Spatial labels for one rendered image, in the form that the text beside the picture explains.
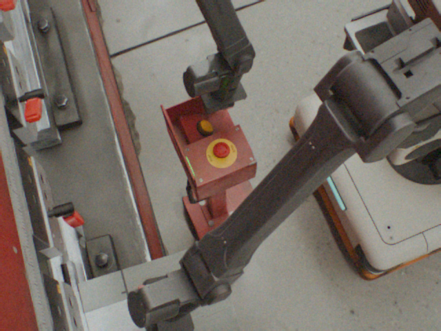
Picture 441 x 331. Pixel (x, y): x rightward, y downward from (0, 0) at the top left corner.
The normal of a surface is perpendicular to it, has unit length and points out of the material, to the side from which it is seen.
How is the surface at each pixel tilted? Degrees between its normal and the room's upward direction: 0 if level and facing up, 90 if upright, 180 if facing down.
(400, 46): 11
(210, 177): 0
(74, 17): 0
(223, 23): 83
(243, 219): 52
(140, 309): 59
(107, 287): 0
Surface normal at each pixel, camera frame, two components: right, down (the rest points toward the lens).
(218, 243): -0.73, 0.09
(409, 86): -0.19, -0.35
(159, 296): 0.33, -0.57
